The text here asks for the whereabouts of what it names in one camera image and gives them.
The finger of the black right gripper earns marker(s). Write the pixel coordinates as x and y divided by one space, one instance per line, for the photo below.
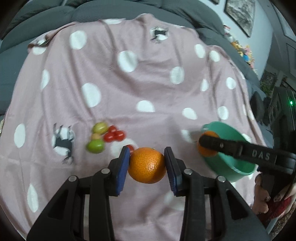
269 160

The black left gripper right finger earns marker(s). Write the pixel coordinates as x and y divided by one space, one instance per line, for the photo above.
232 218

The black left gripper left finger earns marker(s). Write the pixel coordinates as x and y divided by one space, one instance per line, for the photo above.
62 218

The red cherry tomato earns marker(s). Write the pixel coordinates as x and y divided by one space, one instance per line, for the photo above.
109 137
112 129
131 148
119 135

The right hand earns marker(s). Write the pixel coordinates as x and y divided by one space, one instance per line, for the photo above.
261 197

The green plastic bowl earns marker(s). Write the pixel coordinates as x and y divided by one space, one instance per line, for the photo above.
224 162

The small tan fruit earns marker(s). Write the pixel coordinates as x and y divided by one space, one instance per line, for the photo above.
96 136

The colourful toy pile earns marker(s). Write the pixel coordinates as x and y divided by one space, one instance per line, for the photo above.
244 52

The dark grey sofa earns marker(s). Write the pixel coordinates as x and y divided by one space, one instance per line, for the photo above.
37 17

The framed wall picture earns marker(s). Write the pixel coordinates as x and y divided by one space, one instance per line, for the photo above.
243 13

